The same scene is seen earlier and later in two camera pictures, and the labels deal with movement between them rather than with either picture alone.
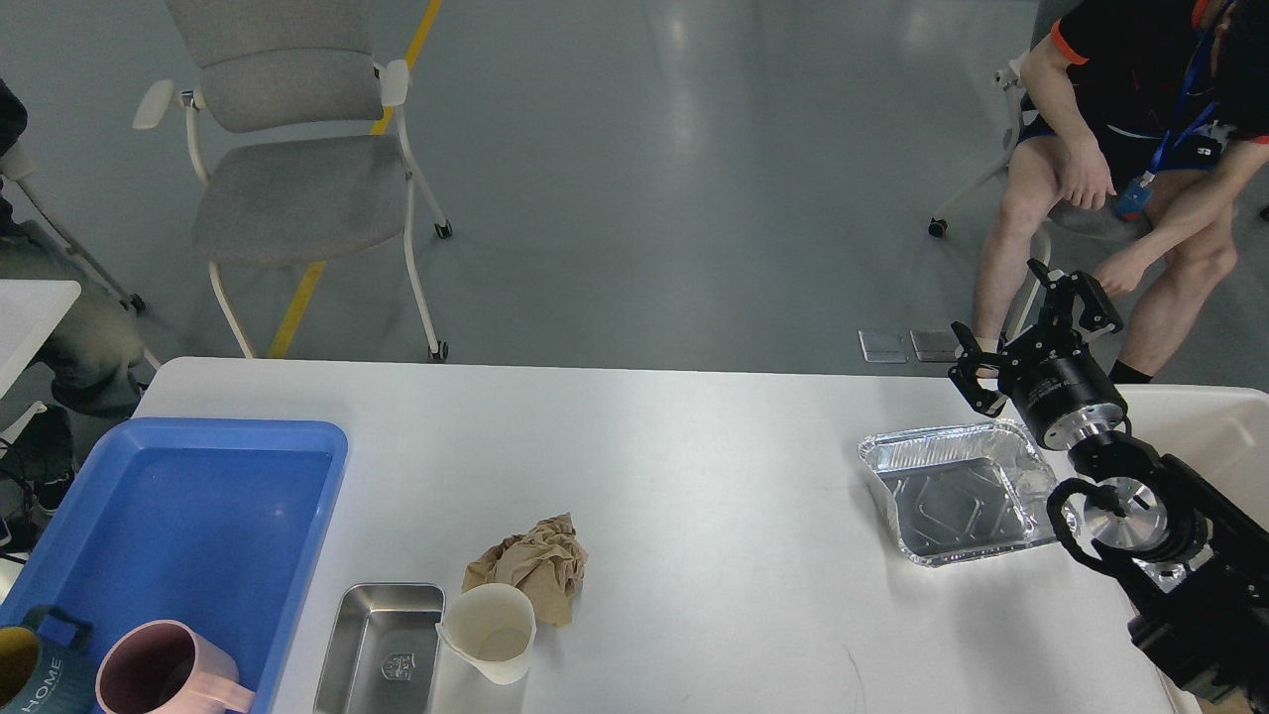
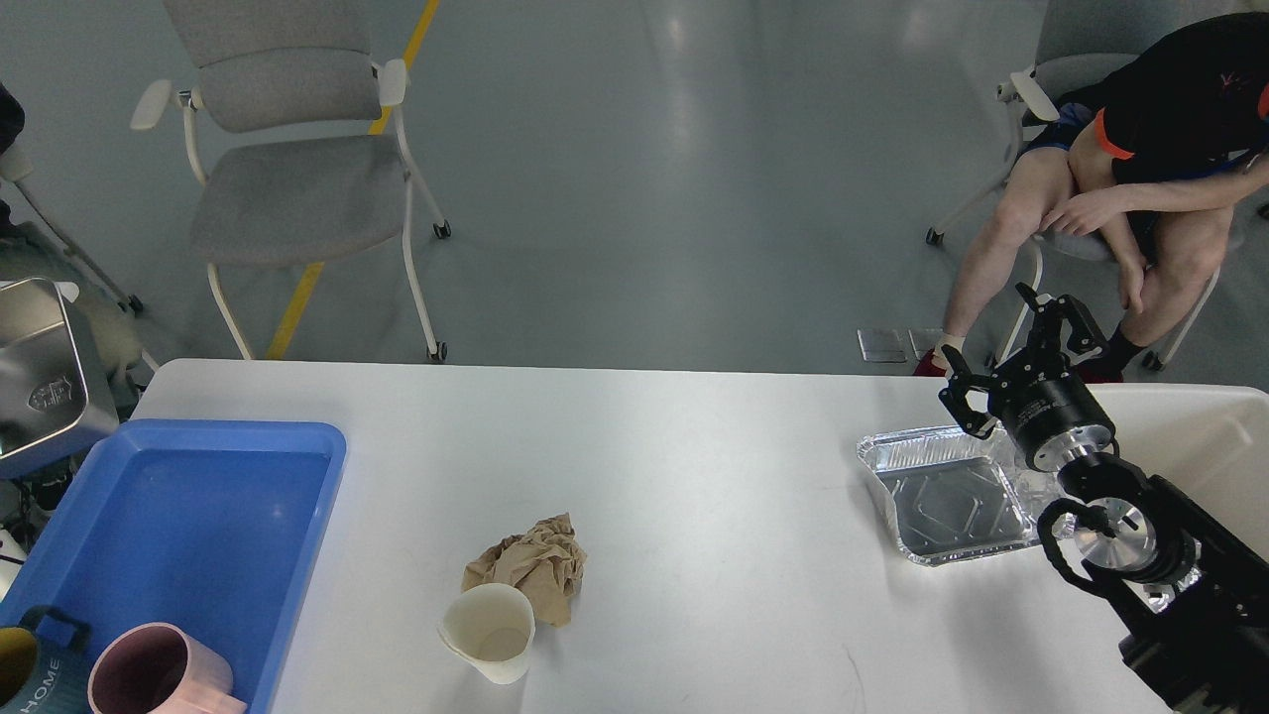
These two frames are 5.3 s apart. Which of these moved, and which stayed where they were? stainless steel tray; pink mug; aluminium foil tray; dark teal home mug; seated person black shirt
Moved: stainless steel tray
Stayed: aluminium foil tray; seated person black shirt; pink mug; dark teal home mug
